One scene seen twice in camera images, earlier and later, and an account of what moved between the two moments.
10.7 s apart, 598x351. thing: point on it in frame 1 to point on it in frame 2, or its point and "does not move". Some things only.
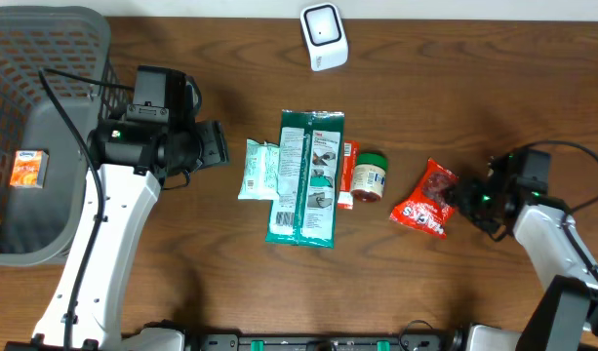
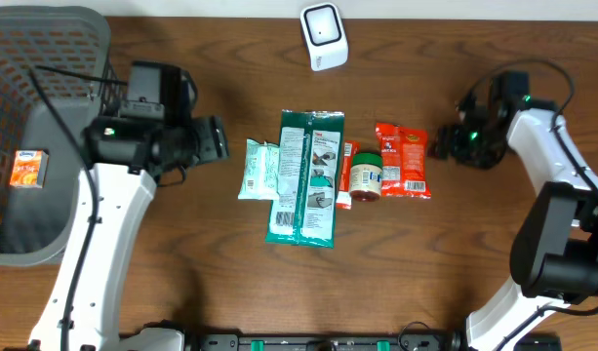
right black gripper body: x=478 y=202 to x=474 y=147
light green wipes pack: x=260 y=181 does not move
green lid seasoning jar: x=369 y=176 does not move
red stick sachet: x=350 y=154 does not move
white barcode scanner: x=326 y=34 does not move
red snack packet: x=430 y=207 to x=405 y=158
